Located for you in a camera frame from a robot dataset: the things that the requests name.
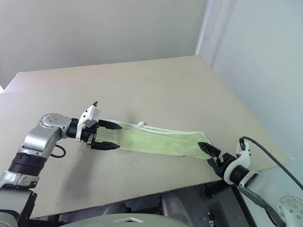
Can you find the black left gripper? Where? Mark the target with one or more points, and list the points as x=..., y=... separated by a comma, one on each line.
x=86, y=133

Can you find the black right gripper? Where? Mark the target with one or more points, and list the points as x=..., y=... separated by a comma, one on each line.
x=225, y=160

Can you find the light green towel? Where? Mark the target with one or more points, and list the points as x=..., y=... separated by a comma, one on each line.
x=156, y=142

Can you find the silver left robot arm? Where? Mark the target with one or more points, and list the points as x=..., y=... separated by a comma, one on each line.
x=35, y=139

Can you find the dark grey rounded cylinder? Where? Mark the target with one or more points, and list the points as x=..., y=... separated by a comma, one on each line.
x=174, y=204

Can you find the clear plastic table clip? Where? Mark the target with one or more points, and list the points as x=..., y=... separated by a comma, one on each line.
x=290, y=157

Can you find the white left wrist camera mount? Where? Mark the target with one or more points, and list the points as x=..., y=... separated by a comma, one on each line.
x=88, y=116

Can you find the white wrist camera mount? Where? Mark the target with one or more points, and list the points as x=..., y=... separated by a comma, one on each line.
x=245, y=154
x=88, y=116

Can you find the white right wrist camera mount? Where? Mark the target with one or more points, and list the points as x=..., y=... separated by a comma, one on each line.
x=245, y=154

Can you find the black metal frame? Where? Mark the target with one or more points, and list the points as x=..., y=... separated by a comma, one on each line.
x=227, y=201

